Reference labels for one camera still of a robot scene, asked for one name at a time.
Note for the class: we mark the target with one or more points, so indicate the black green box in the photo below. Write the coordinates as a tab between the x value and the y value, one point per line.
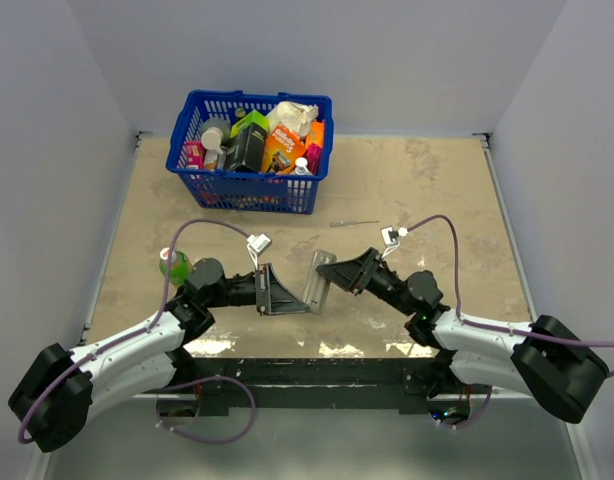
247	143

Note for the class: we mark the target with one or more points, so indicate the white pump bottle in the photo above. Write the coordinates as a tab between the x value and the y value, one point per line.
214	134

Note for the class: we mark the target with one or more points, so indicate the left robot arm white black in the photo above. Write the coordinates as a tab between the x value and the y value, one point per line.
63	389

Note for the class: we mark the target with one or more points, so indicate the small screwdriver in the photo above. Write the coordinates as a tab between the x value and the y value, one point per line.
345	223

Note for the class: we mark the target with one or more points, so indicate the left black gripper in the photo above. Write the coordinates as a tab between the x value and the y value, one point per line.
276	298

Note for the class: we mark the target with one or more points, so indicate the pink box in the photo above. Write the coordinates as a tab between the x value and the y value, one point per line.
194	153

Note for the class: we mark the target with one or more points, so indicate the magenta small box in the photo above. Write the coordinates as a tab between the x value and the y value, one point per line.
312	155

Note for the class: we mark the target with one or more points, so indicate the small white cap bottle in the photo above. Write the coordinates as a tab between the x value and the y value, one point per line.
301	167

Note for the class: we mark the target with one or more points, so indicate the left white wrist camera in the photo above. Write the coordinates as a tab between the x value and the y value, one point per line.
257	244

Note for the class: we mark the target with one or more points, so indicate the orange juice bottle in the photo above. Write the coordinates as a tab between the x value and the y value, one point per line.
176	265

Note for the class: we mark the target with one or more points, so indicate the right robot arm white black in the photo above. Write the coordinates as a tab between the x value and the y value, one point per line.
542	359

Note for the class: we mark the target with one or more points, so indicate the blue plastic basket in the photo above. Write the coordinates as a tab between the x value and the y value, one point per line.
246	191

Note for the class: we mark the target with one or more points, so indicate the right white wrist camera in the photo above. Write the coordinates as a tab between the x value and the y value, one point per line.
391	237

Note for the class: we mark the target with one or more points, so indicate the crumpled white paper bag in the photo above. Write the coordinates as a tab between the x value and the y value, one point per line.
294	116

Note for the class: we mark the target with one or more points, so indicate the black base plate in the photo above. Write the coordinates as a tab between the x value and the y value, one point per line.
404	385

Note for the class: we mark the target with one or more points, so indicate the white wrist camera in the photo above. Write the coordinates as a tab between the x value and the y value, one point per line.
257	244
391	237

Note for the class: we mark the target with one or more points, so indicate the white grey remote control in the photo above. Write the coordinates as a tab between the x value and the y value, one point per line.
316	286

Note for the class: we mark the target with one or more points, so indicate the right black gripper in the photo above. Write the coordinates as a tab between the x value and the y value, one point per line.
340	273

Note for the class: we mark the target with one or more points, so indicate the orange Gillette razor box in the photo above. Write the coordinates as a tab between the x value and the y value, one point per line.
282	148

